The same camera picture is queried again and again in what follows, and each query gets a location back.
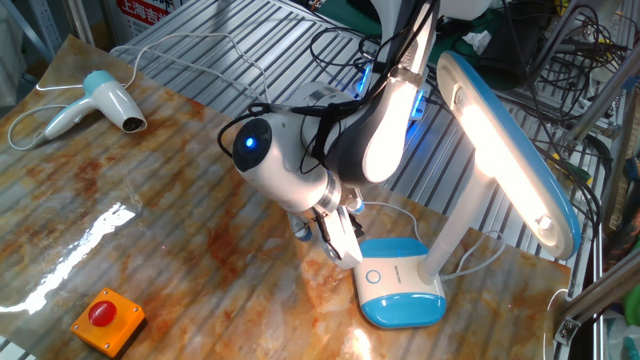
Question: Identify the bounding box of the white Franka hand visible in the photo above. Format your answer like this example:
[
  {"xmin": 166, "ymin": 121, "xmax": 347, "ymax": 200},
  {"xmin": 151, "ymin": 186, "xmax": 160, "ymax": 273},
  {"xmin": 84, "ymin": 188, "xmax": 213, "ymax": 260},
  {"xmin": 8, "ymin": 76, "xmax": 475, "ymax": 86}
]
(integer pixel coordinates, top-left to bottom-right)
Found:
[{"xmin": 312, "ymin": 203, "xmax": 365, "ymax": 272}]

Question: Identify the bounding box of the blue and white desk lamp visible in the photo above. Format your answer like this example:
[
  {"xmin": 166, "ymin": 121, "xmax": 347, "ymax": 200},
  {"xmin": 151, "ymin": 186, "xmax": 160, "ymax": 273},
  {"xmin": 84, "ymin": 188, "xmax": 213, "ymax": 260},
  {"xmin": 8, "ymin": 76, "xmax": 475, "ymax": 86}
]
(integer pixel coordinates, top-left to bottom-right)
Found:
[{"xmin": 353, "ymin": 50, "xmax": 583, "ymax": 330}]

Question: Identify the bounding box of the orange box with red button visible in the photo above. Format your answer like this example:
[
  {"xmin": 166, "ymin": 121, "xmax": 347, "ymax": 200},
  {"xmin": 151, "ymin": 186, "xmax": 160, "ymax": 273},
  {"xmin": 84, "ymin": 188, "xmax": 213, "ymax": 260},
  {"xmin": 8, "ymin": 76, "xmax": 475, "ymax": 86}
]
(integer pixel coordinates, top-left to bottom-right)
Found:
[{"xmin": 69, "ymin": 287, "xmax": 147, "ymax": 359}]

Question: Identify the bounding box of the marble pattern table mat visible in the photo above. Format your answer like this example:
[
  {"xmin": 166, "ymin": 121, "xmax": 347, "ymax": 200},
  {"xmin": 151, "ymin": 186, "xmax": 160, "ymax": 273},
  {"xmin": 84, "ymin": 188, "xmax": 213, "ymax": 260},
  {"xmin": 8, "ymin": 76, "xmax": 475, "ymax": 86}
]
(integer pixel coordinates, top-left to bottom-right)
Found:
[{"xmin": 0, "ymin": 34, "xmax": 572, "ymax": 360}]

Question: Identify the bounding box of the white crumpled paper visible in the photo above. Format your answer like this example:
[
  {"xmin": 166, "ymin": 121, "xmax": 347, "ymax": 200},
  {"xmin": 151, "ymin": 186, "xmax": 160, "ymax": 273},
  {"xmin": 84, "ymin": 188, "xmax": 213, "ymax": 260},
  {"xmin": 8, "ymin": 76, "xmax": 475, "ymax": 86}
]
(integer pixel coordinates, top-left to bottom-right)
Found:
[{"xmin": 462, "ymin": 30, "xmax": 494, "ymax": 55}]

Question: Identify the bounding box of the black bag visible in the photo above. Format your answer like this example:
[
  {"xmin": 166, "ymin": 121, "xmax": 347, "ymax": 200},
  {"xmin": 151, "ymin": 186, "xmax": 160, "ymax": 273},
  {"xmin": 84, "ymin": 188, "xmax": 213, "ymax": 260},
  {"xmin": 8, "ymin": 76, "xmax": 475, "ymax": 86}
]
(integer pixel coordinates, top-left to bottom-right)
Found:
[{"xmin": 474, "ymin": 0, "xmax": 549, "ymax": 91}]

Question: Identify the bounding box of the white and teal hair dryer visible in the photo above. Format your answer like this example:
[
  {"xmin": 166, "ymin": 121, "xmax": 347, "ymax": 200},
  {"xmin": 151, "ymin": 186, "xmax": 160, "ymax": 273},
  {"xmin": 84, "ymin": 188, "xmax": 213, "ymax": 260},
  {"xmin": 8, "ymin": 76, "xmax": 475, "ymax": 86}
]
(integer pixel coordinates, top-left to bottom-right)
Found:
[{"xmin": 43, "ymin": 69, "xmax": 149, "ymax": 141}]

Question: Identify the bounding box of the diagonal aluminium profile beam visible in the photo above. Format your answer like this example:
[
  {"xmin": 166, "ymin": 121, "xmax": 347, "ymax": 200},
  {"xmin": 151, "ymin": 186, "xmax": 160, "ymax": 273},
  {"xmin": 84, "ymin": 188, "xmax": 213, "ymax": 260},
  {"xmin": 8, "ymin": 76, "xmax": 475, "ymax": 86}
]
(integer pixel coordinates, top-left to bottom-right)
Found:
[{"xmin": 564, "ymin": 49, "xmax": 640, "ymax": 146}]

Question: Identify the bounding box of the red and white sign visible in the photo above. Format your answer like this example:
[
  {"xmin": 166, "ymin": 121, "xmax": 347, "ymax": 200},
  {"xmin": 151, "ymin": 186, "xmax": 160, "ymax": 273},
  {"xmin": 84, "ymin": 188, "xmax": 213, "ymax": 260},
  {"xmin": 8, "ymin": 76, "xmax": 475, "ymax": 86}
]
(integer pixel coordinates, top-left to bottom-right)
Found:
[{"xmin": 115, "ymin": 0, "xmax": 174, "ymax": 26}]

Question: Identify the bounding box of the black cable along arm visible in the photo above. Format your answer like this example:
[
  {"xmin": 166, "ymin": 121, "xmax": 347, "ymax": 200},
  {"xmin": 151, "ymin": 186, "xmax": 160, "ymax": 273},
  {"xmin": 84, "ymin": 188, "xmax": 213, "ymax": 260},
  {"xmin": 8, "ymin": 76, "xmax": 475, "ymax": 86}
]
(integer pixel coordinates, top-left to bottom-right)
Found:
[{"xmin": 217, "ymin": 0, "xmax": 442, "ymax": 261}]

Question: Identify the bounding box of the white lamp power cable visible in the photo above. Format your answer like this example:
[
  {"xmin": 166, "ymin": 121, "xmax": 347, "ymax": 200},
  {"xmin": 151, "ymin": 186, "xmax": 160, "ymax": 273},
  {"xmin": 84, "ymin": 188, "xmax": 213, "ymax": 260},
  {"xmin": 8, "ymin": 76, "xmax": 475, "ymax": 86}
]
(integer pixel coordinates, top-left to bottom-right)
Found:
[{"xmin": 362, "ymin": 200, "xmax": 506, "ymax": 281}]

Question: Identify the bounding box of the thin white cable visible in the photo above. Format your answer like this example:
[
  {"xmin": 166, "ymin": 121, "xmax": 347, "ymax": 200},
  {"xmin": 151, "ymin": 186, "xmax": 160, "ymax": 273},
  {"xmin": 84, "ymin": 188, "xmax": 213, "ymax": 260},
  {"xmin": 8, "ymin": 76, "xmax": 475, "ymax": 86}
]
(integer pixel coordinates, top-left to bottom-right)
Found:
[{"xmin": 542, "ymin": 287, "xmax": 571, "ymax": 360}]

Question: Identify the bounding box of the aluminium frame beam with bracket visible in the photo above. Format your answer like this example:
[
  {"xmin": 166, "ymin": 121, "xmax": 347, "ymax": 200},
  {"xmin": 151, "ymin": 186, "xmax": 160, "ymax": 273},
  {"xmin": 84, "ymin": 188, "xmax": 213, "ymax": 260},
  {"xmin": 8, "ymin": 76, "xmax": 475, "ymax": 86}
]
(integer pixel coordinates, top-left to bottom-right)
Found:
[{"xmin": 552, "ymin": 249, "xmax": 640, "ymax": 347}]

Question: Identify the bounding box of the white hair dryer cable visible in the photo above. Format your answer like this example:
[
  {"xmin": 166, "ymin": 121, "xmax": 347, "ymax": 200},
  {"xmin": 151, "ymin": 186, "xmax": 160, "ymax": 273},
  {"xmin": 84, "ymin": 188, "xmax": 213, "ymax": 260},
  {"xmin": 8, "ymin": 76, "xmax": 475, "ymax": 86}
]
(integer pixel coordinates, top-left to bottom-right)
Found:
[{"xmin": 7, "ymin": 32, "xmax": 271, "ymax": 151}]

